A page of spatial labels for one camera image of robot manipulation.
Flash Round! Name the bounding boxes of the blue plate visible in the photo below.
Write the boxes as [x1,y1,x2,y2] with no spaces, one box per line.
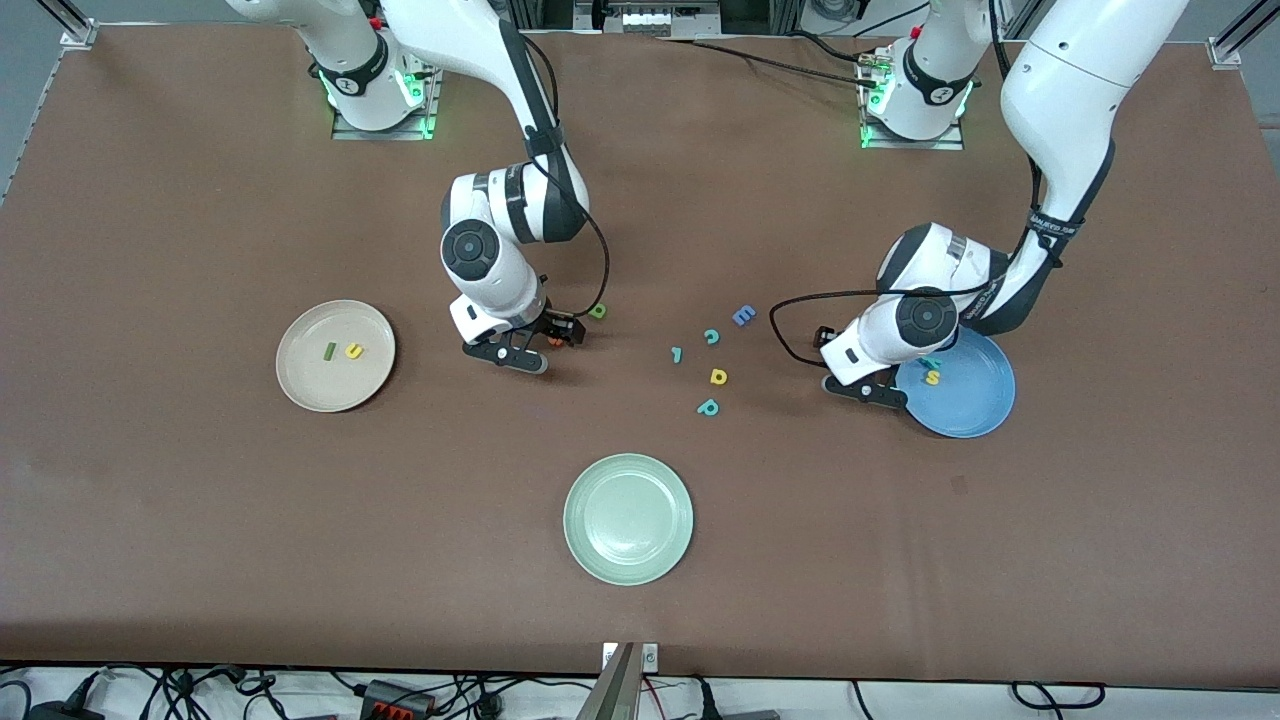
[897,330,1017,439]

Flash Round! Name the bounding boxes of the brown table cover sheet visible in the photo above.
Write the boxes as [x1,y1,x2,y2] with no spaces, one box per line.
[0,22,1280,691]

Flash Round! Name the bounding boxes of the beige brown plate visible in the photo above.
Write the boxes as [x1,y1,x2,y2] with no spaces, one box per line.
[276,299,397,413]

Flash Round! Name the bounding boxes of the pale green plate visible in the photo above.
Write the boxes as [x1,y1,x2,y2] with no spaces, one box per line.
[563,453,695,587]

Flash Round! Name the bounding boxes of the grey aluminium bar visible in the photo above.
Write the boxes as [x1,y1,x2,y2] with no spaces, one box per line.
[575,643,639,720]

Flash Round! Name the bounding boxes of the black box with orange connectors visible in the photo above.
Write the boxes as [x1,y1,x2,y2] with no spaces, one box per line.
[362,679,437,720]

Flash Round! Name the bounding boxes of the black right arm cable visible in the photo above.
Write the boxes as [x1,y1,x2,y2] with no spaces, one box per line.
[515,30,612,317]

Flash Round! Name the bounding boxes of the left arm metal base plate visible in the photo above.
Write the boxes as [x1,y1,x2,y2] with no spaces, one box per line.
[859,45,967,152]

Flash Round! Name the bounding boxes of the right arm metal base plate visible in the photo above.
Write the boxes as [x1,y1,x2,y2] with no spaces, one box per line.
[332,40,447,142]

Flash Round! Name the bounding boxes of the long black table cable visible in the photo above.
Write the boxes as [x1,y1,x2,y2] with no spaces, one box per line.
[662,36,881,89]

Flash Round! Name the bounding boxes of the short black table cable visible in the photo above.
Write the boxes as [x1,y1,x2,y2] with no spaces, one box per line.
[790,30,877,64]

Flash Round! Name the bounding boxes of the aluminium frame with silver device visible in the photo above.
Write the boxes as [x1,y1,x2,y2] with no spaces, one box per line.
[505,0,801,37]

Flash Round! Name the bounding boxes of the black looped cable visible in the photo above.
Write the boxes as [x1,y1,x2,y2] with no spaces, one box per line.
[1009,681,1107,712]

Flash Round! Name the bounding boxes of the aluminium extrusion rail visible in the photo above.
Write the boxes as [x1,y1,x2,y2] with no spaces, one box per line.
[1214,0,1280,63]
[35,0,97,43]

